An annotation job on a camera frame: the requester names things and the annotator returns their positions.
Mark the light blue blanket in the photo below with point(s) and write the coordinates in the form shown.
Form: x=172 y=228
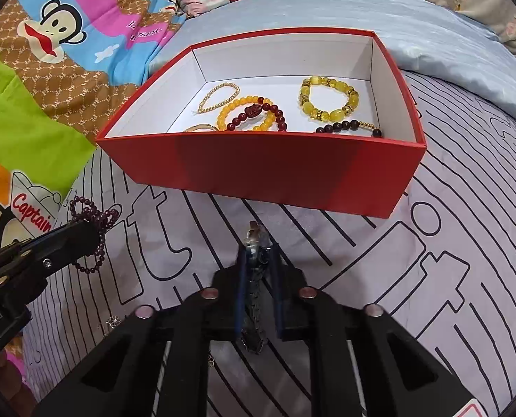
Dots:
x=436 y=39

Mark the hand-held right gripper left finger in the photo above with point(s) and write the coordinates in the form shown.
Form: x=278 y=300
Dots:
x=240 y=295

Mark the cartoon monkey blanket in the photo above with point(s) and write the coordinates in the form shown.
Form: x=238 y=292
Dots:
x=58 y=74

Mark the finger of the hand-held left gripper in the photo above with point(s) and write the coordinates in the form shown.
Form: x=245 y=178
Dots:
x=66 y=239

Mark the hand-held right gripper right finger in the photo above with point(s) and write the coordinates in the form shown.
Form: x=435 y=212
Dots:
x=278 y=295

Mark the red cardboard box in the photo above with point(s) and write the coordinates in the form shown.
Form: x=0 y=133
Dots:
x=262 y=173

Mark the rose gold bangle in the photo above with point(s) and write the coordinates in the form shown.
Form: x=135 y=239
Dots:
x=201 y=128

